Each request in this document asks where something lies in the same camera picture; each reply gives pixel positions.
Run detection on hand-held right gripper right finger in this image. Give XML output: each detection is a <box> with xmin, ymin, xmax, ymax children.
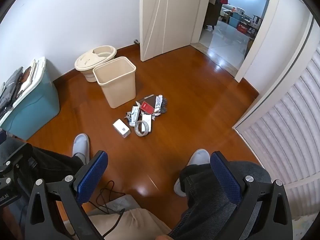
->
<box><xmin>210</xmin><ymin>151</ymin><xmax>294</xmax><ymax>240</ymax></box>

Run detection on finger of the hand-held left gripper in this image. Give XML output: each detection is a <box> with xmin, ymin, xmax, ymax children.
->
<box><xmin>3</xmin><ymin>143</ymin><xmax>34</xmax><ymax>180</ymax></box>

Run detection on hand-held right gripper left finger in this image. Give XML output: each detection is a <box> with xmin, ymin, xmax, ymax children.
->
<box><xmin>24</xmin><ymin>150</ymin><xmax>109</xmax><ymax>240</ymax></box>

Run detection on beige plastic waste bin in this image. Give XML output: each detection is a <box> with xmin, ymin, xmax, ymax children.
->
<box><xmin>93</xmin><ymin>57</ymin><xmax>137</xmax><ymax>109</ymax></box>

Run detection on white orange plastic bag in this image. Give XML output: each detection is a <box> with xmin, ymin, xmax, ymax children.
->
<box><xmin>152</xmin><ymin>95</ymin><xmax>169</xmax><ymax>118</ymax></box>

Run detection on person's right leg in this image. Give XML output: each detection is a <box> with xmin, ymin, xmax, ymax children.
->
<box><xmin>170</xmin><ymin>162</ymin><xmax>272</xmax><ymax>240</ymax></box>

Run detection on person's leg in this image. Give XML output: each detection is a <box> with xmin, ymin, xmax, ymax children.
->
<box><xmin>24</xmin><ymin>145</ymin><xmax>85</xmax><ymax>188</ymax></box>
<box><xmin>170</xmin><ymin>162</ymin><xmax>272</xmax><ymax>240</ymax></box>

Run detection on white right slipper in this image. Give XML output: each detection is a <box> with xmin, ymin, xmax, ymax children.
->
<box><xmin>173</xmin><ymin>149</ymin><xmax>211</xmax><ymax>197</ymax></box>

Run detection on white slipper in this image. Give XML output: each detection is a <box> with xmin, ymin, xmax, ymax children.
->
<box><xmin>72</xmin><ymin>133</ymin><xmax>90</xmax><ymax>165</ymax></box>
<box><xmin>173</xmin><ymin>149</ymin><xmax>211</xmax><ymax>197</ymax></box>

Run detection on person's left leg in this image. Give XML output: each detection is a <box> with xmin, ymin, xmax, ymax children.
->
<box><xmin>24</xmin><ymin>145</ymin><xmax>85</xmax><ymax>188</ymax></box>

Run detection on white left slipper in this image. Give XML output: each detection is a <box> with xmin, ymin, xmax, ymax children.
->
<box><xmin>72</xmin><ymin>133</ymin><xmax>90</xmax><ymax>165</ymax></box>

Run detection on blue storage box white lid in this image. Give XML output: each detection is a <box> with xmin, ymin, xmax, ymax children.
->
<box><xmin>0</xmin><ymin>56</ymin><xmax>60</xmax><ymax>141</ymax></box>

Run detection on white cardboard box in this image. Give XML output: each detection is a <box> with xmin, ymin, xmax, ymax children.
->
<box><xmin>113</xmin><ymin>119</ymin><xmax>131</xmax><ymax>139</ymax></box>

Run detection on beige cushion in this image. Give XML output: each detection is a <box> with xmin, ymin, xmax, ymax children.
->
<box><xmin>86</xmin><ymin>208</ymin><xmax>173</xmax><ymax>240</ymax></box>

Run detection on grey tape roll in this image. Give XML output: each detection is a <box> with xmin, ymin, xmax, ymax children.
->
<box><xmin>135</xmin><ymin>121</ymin><xmax>152</xmax><ymax>137</ymax></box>

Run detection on dark folded cloth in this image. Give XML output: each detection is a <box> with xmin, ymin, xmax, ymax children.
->
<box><xmin>0</xmin><ymin>67</ymin><xmax>25</xmax><ymax>114</ymax></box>

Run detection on white grey printed pack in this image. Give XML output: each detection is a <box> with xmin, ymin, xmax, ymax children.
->
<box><xmin>129</xmin><ymin>106</ymin><xmax>141</xmax><ymax>127</ymax></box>

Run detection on white louvered door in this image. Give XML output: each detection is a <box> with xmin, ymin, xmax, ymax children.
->
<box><xmin>234</xmin><ymin>12</ymin><xmax>320</xmax><ymax>230</ymax></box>

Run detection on white folded papers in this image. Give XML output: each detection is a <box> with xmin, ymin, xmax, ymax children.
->
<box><xmin>20</xmin><ymin>59</ymin><xmax>38</xmax><ymax>92</ymax></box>

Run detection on red crate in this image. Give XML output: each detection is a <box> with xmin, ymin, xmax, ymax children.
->
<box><xmin>237</xmin><ymin>22</ymin><xmax>251</xmax><ymax>34</ymax></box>

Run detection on blue crate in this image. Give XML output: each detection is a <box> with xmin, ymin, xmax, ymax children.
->
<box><xmin>228</xmin><ymin>17</ymin><xmax>244</xmax><ymax>28</ymax></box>

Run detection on wooden chair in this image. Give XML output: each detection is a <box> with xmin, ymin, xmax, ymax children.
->
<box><xmin>249</xmin><ymin>14</ymin><xmax>263</xmax><ymax>31</ymax></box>

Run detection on beige sofa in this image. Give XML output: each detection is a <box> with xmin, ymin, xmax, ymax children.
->
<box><xmin>221</xmin><ymin>4</ymin><xmax>238</xmax><ymax>18</ymax></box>

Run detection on white room door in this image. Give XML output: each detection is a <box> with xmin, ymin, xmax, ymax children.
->
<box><xmin>139</xmin><ymin>0</ymin><xmax>213</xmax><ymax>62</ymax></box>

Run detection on clothes rack with clothes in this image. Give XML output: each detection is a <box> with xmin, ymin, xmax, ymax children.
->
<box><xmin>203</xmin><ymin>0</ymin><xmax>229</xmax><ymax>30</ymax></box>

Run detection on black cable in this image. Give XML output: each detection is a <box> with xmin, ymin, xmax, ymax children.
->
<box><xmin>89</xmin><ymin>180</ymin><xmax>127</xmax><ymax>240</ymax></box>

